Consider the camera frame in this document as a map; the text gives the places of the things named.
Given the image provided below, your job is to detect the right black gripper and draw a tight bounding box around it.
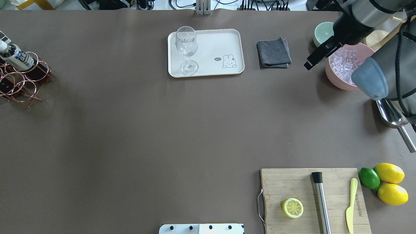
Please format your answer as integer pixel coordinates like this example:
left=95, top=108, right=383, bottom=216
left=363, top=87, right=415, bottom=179
left=304, top=36, right=342, bottom=71

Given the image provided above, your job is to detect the copper wire bottle basket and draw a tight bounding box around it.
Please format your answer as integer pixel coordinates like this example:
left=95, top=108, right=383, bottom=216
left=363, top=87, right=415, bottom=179
left=0, top=52, right=55, bottom=108

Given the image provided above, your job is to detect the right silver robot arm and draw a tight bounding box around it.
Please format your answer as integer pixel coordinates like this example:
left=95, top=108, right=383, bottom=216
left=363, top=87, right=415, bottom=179
left=304, top=0, right=416, bottom=125

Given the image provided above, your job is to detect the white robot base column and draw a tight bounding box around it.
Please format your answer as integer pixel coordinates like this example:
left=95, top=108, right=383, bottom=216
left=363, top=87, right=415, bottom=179
left=159, top=223, right=245, bottom=234

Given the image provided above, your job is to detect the tea bottle white cap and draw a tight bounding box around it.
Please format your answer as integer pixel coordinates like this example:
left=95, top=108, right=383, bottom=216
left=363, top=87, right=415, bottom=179
left=0, top=41, right=35, bottom=72

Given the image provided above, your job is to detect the pink bowl of ice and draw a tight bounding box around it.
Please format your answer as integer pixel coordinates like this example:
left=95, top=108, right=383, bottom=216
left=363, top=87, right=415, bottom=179
left=325, top=43, right=375, bottom=91

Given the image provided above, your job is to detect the grey folded cloth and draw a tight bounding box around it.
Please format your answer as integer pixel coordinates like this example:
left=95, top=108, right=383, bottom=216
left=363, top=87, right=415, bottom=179
left=256, top=36, right=292, bottom=69

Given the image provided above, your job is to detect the green empty bowl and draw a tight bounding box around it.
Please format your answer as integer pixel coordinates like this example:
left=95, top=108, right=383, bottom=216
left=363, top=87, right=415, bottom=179
left=313, top=22, right=334, bottom=47

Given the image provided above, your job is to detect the wooden cup tree stand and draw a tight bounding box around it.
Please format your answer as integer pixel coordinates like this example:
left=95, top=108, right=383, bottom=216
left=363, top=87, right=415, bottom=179
left=363, top=17, right=406, bottom=51

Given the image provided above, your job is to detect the white rabbit tray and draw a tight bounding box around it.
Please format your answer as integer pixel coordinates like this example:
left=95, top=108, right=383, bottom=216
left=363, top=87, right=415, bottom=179
left=167, top=29, right=245, bottom=78

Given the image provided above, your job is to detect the steel ice scoop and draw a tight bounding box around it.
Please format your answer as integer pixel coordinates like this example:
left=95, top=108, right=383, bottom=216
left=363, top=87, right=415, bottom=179
left=376, top=99, right=416, bottom=153

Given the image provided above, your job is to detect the steel muddler black tip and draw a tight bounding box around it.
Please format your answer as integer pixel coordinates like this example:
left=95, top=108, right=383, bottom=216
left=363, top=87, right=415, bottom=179
left=311, top=172, right=332, bottom=234

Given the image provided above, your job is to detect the bamboo cutting board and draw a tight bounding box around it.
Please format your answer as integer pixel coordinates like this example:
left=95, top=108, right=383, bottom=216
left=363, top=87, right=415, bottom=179
left=260, top=168, right=358, bottom=234

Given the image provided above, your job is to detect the clear wine glass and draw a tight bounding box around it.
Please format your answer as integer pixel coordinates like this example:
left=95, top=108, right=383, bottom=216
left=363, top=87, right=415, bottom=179
left=175, top=26, right=199, bottom=75

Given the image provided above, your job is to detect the green lime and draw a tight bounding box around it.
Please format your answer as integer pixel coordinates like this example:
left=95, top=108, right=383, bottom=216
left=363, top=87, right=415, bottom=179
left=358, top=167, right=381, bottom=190

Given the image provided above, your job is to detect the yellow lemon far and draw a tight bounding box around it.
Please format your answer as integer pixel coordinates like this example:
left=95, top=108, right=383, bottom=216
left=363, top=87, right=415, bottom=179
left=373, top=163, right=405, bottom=184

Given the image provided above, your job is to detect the yellow lemon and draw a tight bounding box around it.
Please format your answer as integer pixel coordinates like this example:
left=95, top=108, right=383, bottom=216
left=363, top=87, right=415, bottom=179
left=377, top=183, right=409, bottom=206
left=373, top=163, right=405, bottom=184

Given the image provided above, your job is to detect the half lemon slice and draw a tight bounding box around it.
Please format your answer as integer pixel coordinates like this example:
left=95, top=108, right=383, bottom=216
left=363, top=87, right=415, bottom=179
left=282, top=198, right=304, bottom=219

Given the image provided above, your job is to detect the yellow plastic knife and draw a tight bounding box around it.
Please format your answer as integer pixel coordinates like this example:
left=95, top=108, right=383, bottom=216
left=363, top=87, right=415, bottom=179
left=345, top=178, right=358, bottom=234

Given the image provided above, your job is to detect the yellow lemon near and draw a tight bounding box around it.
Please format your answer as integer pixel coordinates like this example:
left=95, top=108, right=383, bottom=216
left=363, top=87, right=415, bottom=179
left=377, top=183, right=409, bottom=206

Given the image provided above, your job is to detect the aluminium frame post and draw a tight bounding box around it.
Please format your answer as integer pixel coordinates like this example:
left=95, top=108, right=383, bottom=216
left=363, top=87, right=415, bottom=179
left=195, top=0, right=211, bottom=15

